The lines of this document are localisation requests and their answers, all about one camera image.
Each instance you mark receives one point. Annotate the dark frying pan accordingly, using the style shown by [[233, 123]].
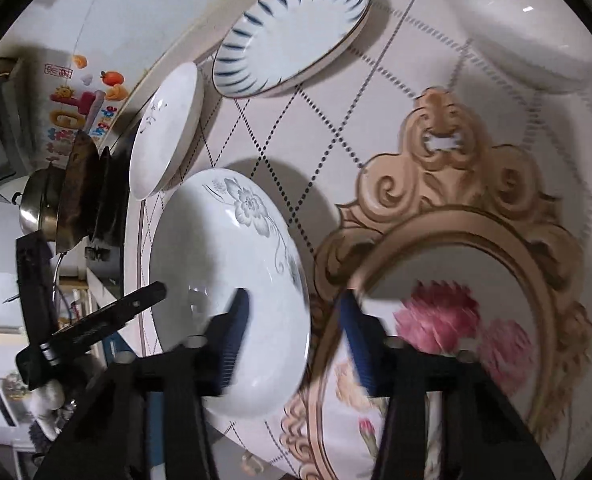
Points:
[[78, 204]]

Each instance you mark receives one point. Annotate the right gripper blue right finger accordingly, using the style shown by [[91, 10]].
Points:
[[366, 337]]

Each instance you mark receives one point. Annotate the plain white bowl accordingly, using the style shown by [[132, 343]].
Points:
[[542, 43]]

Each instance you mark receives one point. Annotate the white plate grey flower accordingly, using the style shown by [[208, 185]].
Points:
[[218, 233]]

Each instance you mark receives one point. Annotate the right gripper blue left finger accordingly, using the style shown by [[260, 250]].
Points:
[[224, 336]]

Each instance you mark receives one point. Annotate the stainless steel pot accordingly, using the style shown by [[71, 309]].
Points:
[[38, 202]]

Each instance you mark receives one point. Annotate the black induction cooktop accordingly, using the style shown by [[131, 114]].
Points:
[[106, 227]]

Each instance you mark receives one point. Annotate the ornate floral placemat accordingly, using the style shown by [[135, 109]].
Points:
[[456, 243]]

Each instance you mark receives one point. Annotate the white plate small sprig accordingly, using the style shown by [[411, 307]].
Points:
[[166, 131]]

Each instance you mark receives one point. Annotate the colourful wall sticker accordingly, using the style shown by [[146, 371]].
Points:
[[76, 95]]

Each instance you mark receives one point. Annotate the blue striped white plate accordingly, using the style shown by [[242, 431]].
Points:
[[276, 44]]

